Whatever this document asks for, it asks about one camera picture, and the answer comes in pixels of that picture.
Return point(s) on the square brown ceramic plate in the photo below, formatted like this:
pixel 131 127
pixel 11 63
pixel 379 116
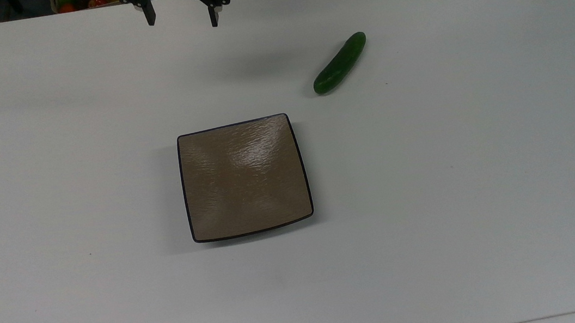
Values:
pixel 244 177

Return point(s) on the green cucumber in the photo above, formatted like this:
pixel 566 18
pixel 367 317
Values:
pixel 339 63

